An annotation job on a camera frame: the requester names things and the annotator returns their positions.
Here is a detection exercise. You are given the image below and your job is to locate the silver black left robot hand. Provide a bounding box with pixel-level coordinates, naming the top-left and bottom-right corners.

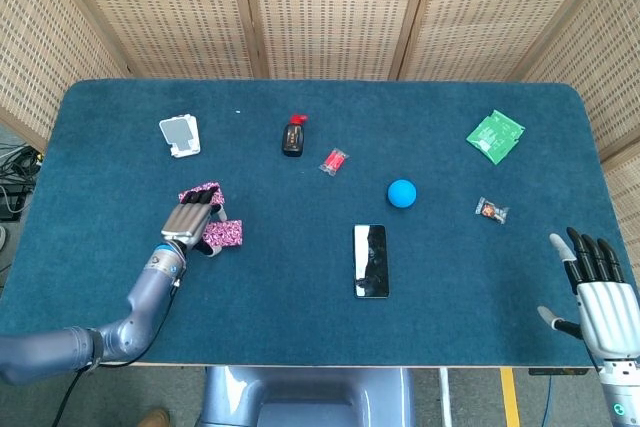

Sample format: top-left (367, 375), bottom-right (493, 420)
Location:
top-left (160, 186), bottom-right (229, 258)

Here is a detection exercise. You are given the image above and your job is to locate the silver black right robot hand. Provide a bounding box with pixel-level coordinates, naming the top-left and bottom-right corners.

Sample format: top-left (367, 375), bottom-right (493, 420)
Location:
top-left (536, 226), bottom-right (640, 361)

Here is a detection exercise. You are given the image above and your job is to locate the white phone stand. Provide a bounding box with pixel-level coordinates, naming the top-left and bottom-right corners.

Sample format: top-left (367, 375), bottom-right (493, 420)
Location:
top-left (158, 114), bottom-right (204, 160)

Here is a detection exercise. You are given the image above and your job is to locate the wicker folding screen panel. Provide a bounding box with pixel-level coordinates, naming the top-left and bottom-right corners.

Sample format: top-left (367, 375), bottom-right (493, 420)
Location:
top-left (387, 0), bottom-right (626, 82)
top-left (224, 0), bottom-right (439, 81)
top-left (599, 149), bottom-right (640, 253)
top-left (37, 0), bottom-right (269, 81)
top-left (0, 0), bottom-right (134, 151)
top-left (509, 0), bottom-right (640, 161)

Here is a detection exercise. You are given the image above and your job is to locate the black bottle with red cap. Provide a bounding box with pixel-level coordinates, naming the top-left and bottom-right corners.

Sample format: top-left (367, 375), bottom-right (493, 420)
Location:
top-left (280, 112), bottom-right (310, 159)

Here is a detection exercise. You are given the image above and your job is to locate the blue felt table cover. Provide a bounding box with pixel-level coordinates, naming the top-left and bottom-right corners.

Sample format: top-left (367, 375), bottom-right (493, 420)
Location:
top-left (0, 77), bottom-right (634, 367)

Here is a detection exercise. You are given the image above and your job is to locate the dark wrapped snack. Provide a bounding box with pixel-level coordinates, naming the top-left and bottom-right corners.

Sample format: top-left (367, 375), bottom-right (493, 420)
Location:
top-left (474, 195), bottom-right (511, 225)

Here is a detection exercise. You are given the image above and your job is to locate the red wrapped candy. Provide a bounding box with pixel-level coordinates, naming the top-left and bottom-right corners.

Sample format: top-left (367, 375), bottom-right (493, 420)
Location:
top-left (318, 146), bottom-right (351, 178)

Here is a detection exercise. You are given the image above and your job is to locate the dark floor device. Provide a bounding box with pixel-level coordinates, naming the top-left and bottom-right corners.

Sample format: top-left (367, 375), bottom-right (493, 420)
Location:
top-left (0, 185), bottom-right (29, 221)

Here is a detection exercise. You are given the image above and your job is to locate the white table leg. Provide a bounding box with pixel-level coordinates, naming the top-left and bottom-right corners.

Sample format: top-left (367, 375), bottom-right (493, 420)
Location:
top-left (438, 367), bottom-right (454, 427)

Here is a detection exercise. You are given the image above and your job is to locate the black smartphone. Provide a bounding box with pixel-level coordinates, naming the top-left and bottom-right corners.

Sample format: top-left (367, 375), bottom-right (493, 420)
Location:
top-left (353, 223), bottom-right (391, 300)

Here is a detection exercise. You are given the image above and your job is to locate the brown shoe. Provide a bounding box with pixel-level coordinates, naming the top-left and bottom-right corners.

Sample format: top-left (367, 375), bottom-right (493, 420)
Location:
top-left (137, 407), bottom-right (171, 427)

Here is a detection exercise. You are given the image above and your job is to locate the green foil packet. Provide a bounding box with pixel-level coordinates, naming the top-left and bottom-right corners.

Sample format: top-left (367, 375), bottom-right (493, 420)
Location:
top-left (465, 109), bottom-right (526, 166)

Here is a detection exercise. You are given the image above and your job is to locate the blue-grey robot torso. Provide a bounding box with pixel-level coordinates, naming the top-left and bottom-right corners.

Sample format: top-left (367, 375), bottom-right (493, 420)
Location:
top-left (197, 365), bottom-right (417, 427)

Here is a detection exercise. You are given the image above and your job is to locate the blue ball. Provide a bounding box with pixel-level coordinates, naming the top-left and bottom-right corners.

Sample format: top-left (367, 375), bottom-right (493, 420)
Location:
top-left (386, 178), bottom-right (418, 210)

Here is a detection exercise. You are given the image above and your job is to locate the black under-table bracket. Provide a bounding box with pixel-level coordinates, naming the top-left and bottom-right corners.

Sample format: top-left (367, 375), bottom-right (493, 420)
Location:
top-left (528, 367), bottom-right (590, 376)

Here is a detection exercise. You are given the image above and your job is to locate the blue cable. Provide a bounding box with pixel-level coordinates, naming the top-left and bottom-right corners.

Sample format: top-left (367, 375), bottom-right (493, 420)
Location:
top-left (542, 375), bottom-right (555, 427)

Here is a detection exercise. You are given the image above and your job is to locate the black floor cable bundle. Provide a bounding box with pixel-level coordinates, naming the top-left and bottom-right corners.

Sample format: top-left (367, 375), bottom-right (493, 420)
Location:
top-left (0, 144), bottom-right (44, 188)

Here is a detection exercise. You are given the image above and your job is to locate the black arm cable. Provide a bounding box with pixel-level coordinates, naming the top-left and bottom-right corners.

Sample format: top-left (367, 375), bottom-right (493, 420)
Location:
top-left (49, 359), bottom-right (134, 427)

